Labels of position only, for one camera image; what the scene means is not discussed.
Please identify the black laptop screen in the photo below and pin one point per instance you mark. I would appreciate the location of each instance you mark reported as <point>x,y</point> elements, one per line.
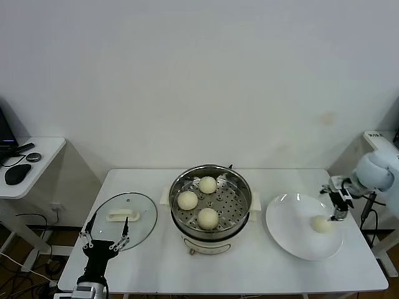
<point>4,124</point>

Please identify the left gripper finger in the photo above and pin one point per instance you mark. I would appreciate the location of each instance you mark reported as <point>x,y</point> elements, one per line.
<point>125,227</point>
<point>90,225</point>

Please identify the cream electric cooker pot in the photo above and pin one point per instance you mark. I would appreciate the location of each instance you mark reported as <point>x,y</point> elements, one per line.
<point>205,244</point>

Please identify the perforated steel steamer basket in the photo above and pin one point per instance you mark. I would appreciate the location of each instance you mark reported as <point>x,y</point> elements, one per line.
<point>230,202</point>

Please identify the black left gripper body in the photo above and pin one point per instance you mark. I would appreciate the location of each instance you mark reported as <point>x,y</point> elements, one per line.
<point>98,249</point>

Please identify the round grey puck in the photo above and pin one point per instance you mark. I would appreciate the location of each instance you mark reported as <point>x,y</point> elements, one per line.
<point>33,156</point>

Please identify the black computer mouse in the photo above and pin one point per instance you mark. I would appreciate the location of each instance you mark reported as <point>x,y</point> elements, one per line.
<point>17,174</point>

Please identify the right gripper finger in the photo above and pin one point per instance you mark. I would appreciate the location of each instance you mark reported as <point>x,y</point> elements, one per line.
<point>343,215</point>
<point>326,188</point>

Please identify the black device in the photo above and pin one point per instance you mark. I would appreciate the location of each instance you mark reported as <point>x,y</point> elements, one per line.
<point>396,132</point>

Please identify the black remote stick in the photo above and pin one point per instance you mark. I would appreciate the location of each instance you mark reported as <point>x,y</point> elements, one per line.
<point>25,147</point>

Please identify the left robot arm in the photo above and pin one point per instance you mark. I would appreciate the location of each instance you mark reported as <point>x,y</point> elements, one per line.
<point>90,291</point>

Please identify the glass pot lid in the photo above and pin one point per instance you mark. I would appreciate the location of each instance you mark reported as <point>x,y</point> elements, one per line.
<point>123,215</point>

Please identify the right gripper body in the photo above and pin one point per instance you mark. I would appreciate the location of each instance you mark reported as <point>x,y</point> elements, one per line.
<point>339,199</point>

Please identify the white steamed baozi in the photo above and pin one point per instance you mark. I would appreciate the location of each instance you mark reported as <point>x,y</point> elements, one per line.
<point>187,199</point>
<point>321,224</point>
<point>208,218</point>
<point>208,184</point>

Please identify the white rounded side desk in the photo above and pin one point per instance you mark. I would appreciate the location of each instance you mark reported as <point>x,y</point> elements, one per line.
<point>46,149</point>

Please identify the white wall power socket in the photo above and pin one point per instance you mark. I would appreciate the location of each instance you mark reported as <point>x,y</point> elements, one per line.
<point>55,206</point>

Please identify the white round plate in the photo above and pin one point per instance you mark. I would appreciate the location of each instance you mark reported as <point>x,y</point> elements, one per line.
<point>296,236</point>

